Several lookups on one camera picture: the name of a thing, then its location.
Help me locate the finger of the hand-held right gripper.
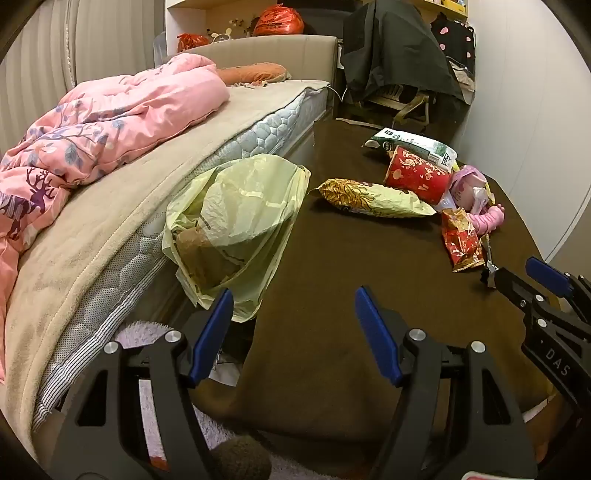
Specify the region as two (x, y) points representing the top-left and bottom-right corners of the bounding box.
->
(480, 265), (548, 315)
(525, 257), (591, 319)

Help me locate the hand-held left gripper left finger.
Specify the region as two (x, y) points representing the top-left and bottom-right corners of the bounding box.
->
(48, 288), (235, 480)

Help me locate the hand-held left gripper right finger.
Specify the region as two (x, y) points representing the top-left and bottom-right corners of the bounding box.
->
(355, 286), (539, 480)

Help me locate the red orange snack wrapper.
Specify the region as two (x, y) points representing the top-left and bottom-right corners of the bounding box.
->
(441, 207), (485, 273)

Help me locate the yellow plastic bag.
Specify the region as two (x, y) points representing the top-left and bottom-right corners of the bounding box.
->
(161, 154), (312, 324)

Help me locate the green white milk carton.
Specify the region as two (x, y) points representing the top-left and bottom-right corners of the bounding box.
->
(361, 127), (459, 174)

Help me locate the pink plastic toy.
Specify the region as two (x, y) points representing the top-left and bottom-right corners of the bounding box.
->
(468, 203), (506, 232)

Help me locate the purple fuzzy rug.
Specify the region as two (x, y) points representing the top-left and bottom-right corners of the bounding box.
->
(115, 320), (324, 480)

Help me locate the brown tablecloth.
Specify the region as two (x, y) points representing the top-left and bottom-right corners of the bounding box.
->
(191, 117), (561, 444)

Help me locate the pink cup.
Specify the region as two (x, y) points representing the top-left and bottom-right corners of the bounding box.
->
(450, 165), (488, 210)

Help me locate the brown fuzzy slipper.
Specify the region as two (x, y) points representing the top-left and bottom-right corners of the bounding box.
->
(210, 436), (273, 480)

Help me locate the gold snack packet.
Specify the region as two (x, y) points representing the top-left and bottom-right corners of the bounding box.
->
(318, 178), (437, 219)

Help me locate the red patterned paper cup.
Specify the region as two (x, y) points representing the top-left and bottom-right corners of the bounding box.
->
(384, 145), (452, 204)

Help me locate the bed with beige cover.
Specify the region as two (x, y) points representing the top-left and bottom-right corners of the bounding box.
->
(0, 76), (331, 462)

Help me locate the beige chair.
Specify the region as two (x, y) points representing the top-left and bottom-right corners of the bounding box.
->
(360, 83), (444, 127)

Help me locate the black garment with pink dots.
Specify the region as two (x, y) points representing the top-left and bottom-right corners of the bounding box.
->
(429, 14), (477, 70)

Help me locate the pink floral quilt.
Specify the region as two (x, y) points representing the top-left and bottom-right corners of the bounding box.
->
(0, 52), (230, 384)

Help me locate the chair with dark coat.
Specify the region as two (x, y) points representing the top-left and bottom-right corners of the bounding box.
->
(341, 0), (467, 104)

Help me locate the orange pillow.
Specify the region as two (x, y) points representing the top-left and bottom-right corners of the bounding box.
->
(215, 61), (293, 88)

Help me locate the beige padded headboard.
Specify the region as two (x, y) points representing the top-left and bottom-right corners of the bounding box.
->
(164, 34), (341, 116)

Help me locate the small orange plastic bag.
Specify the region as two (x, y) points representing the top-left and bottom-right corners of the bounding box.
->
(177, 32), (212, 54)

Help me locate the large orange plastic bag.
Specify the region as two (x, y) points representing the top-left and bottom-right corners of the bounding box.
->
(252, 4), (305, 37)

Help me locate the wooden wall shelf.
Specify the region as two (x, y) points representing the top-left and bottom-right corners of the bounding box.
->
(418, 0), (469, 21)

